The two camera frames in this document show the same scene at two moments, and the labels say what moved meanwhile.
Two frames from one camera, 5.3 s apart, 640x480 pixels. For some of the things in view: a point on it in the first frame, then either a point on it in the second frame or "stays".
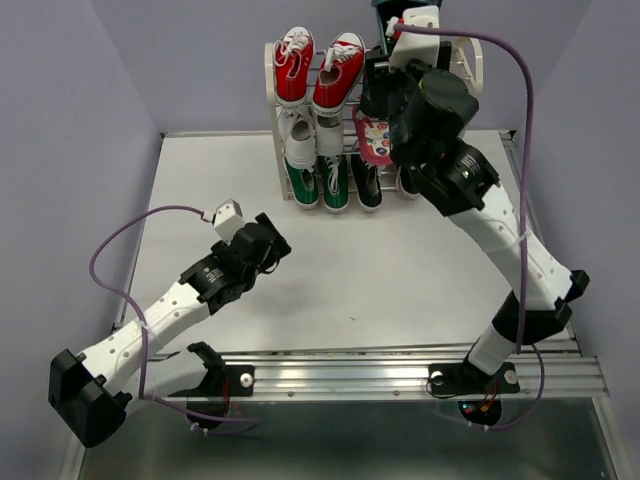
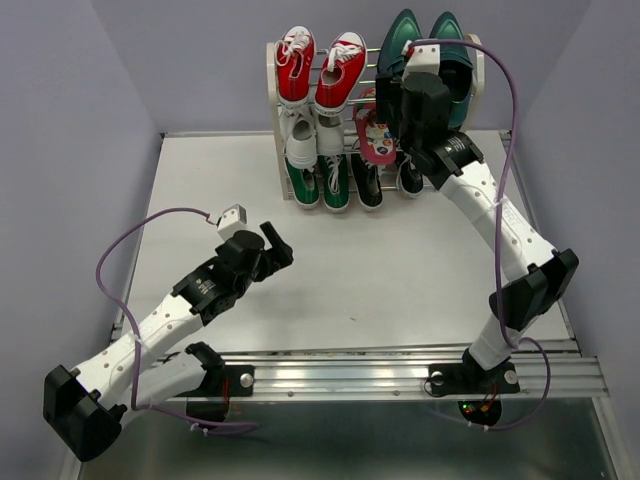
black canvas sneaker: [409, 180] stays
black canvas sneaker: [367, 181] stays
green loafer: [387, 9] -> [455, 60]
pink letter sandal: [374, 138] stays
